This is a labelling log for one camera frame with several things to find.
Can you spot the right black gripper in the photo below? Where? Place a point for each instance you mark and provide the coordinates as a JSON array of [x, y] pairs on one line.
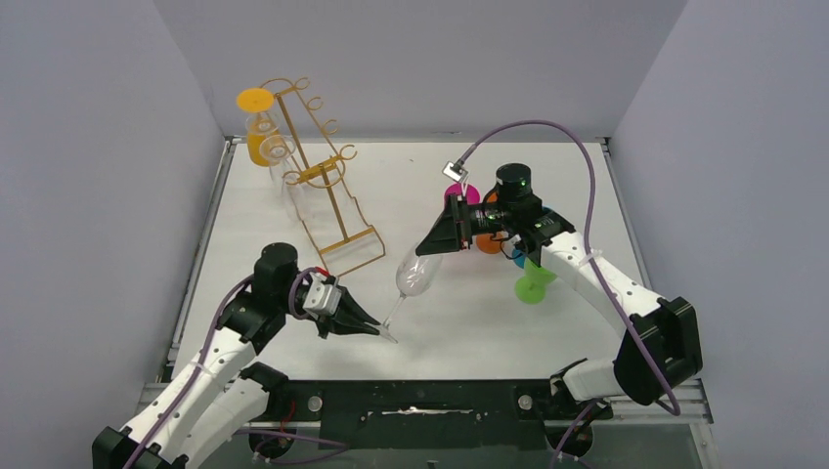
[[461, 224]]

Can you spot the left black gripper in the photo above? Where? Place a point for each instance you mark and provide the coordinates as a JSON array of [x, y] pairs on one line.
[[334, 314]]

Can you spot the orange plastic wine glass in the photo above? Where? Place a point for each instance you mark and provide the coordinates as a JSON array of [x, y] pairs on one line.
[[491, 243]]

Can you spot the magenta plastic wine glass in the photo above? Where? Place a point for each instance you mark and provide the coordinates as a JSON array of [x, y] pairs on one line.
[[472, 195]]

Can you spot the clear wine glass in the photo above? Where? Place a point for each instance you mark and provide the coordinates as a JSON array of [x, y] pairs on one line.
[[279, 151], [414, 276], [262, 123]]

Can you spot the blue plastic wine glass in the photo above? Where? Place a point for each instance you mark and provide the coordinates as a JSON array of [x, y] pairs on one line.
[[518, 259]]

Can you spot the green plastic wine glass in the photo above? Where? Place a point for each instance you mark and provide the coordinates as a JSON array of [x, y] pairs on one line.
[[531, 287]]

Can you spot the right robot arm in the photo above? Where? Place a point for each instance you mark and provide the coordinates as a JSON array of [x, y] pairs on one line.
[[660, 345]]

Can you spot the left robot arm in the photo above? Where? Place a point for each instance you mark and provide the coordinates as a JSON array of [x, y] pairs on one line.
[[224, 386]]

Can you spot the yellow-orange plastic wine glass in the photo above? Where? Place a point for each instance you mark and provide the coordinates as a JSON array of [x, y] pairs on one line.
[[253, 100]]

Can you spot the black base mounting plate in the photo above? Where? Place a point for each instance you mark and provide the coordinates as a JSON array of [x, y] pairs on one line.
[[309, 421]]

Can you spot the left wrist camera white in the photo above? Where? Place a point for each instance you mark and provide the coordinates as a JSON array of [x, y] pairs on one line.
[[322, 297]]

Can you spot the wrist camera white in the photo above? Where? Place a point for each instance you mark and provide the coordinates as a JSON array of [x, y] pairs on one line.
[[455, 172], [322, 297]]

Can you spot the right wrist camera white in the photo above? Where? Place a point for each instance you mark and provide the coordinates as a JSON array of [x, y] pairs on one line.
[[455, 172]]

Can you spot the gold wire glass rack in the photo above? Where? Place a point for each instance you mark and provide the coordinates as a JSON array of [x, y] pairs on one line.
[[338, 231]]

